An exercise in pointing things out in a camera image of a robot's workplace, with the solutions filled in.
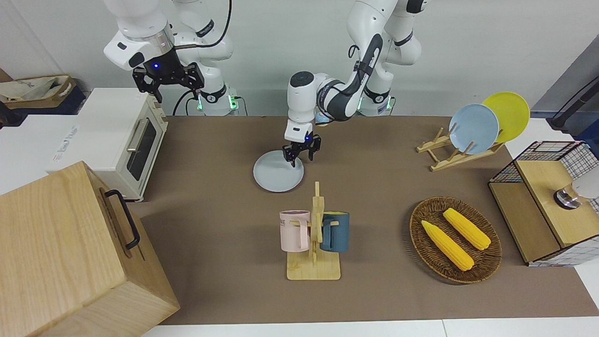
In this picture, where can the pink mug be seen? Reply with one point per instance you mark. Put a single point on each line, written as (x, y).
(292, 231)

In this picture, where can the blue dome on wooden base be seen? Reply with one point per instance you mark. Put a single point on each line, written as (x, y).
(322, 117)

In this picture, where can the wooden dish rack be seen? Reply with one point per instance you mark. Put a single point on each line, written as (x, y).
(449, 161)

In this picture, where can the brown wicker basket tray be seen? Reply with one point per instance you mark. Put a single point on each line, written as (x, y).
(426, 248)

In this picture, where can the wooden mug tree stand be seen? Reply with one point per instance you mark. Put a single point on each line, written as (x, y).
(313, 269)

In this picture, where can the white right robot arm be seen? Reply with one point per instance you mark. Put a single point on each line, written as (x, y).
(145, 28)

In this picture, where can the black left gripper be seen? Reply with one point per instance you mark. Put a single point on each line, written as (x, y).
(302, 141)

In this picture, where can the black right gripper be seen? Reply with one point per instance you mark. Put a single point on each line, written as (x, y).
(161, 70)

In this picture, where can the yellow plate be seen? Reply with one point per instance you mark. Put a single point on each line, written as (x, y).
(512, 112)

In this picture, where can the brown paper bag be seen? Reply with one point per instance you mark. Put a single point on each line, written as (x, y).
(32, 89)

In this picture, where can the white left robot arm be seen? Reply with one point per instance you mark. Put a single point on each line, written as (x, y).
(369, 42)

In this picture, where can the large wooden box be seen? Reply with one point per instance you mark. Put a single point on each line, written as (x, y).
(61, 252)

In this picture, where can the black metal stand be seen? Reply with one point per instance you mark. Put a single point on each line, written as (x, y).
(568, 110)

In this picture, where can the white labelled box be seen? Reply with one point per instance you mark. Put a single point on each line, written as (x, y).
(28, 150)

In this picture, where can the cream toaster oven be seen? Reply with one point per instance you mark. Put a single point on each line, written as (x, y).
(105, 131)

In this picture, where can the gray round plate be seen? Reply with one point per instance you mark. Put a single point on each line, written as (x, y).
(276, 175)

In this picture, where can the dark teal mug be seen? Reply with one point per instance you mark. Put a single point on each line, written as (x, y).
(338, 231)

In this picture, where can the yellow corn cob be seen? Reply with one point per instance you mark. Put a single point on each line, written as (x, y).
(447, 244)
(468, 229)

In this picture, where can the light blue plate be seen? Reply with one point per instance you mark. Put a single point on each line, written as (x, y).
(472, 128)

